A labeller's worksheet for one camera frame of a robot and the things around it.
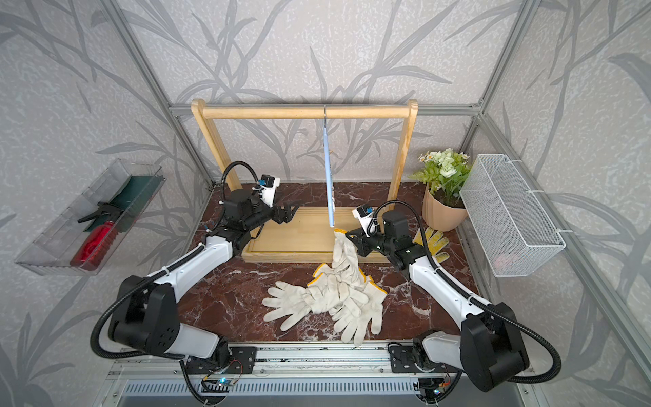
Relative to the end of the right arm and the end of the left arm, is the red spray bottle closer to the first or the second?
the end of the left arm

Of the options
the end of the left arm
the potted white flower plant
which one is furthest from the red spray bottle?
the potted white flower plant

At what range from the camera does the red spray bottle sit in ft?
1.85
